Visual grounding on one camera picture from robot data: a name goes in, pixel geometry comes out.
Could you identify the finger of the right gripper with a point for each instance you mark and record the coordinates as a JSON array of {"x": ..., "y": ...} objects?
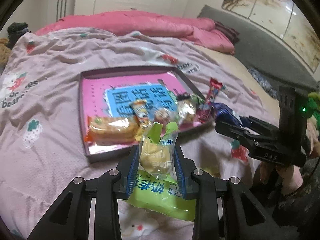
[
  {"x": 256, "y": 129},
  {"x": 243, "y": 136}
]

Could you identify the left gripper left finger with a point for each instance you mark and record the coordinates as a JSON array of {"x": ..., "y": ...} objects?
[{"x": 128, "y": 168}]

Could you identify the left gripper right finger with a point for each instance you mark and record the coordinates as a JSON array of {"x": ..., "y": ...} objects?
[{"x": 184, "y": 168}]

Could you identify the green milk snack packet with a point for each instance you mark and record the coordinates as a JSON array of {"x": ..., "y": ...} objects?
[{"x": 162, "y": 196}]

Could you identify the orange cracker snack pack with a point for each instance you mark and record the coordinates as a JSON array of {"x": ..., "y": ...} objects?
[{"x": 111, "y": 130}]

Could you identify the blue wafer snack packet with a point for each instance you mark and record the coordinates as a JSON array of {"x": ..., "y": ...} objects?
[{"x": 223, "y": 113}]

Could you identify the red cartoon snack bag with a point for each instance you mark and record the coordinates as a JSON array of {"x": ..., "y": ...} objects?
[{"x": 204, "y": 110}]

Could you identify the clear bag red candy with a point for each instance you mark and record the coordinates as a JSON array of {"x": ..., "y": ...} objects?
[{"x": 164, "y": 116}]

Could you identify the clear bag brown pastry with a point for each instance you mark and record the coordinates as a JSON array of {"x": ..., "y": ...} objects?
[{"x": 186, "y": 111}]

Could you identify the yellow snack packet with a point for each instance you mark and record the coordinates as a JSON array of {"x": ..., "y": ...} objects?
[{"x": 141, "y": 112}]

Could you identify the dark green candy packet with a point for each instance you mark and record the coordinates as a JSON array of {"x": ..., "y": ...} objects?
[{"x": 199, "y": 102}]

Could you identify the operator right hand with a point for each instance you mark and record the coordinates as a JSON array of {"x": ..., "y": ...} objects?
[{"x": 291, "y": 178}]

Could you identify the grey headboard cushion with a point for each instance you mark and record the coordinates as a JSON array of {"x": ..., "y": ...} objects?
[{"x": 257, "y": 50}]

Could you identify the pink children's book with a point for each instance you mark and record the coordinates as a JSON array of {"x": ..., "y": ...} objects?
[{"x": 135, "y": 104}]

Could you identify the pink strawberry print bedsheet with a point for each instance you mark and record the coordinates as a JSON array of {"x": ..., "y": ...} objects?
[{"x": 41, "y": 144}]

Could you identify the dark striped pillow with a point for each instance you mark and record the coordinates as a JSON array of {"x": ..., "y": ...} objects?
[{"x": 230, "y": 33}]

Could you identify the pink quilted duvet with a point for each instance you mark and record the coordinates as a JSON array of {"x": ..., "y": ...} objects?
[{"x": 200, "y": 31}]

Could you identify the black clothes pile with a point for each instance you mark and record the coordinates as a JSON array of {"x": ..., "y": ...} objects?
[{"x": 15, "y": 31}]

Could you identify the flower wall painting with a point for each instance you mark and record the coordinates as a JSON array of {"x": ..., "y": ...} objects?
[{"x": 285, "y": 20}]

